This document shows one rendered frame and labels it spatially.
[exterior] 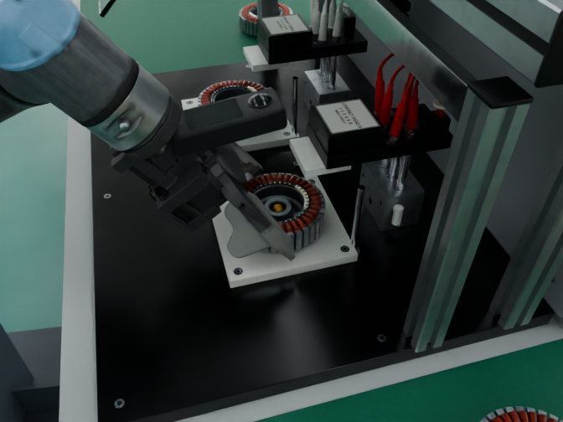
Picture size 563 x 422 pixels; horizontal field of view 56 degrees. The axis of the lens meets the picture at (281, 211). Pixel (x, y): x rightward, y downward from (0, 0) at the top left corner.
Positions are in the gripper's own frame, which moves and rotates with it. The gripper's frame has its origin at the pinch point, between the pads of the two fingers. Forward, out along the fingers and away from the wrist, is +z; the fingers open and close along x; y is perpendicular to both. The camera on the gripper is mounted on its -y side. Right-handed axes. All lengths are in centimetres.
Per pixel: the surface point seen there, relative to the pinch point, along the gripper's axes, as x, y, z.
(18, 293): -70, 96, 29
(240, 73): -40.0, -1.0, 4.6
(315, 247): 5.1, -1.1, 3.1
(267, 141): -16.9, -1.0, 3.1
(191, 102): -30.4, 6.3, -2.3
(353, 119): 0.8, -13.3, -5.2
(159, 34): -64, 10, -1
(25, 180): -124, 98, 28
